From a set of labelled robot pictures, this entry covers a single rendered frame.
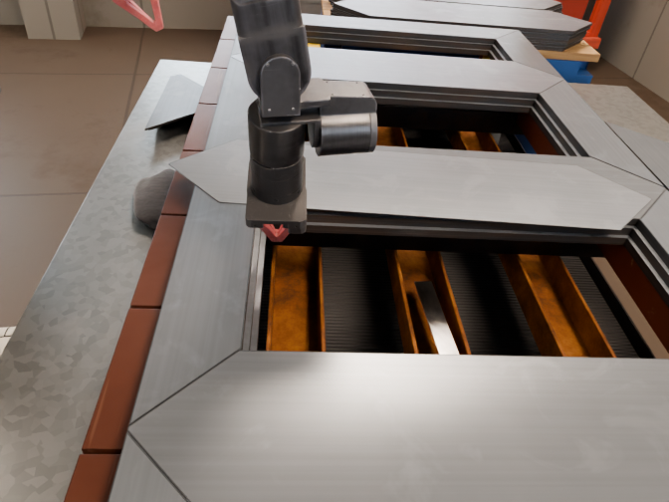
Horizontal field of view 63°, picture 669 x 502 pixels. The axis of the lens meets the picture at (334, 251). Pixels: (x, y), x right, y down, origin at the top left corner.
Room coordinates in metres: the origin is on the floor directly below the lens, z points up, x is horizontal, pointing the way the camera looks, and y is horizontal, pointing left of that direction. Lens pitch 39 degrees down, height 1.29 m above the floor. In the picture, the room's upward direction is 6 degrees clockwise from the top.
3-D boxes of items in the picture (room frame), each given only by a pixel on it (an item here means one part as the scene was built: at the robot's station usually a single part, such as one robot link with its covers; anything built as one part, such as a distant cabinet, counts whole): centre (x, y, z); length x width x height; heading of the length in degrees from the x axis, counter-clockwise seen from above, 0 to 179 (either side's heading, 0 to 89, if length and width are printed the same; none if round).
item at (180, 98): (1.24, 0.39, 0.70); 0.39 x 0.12 x 0.04; 7
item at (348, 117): (0.51, 0.03, 1.06); 0.12 x 0.09 x 0.12; 106
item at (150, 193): (0.82, 0.33, 0.70); 0.20 x 0.10 x 0.03; 18
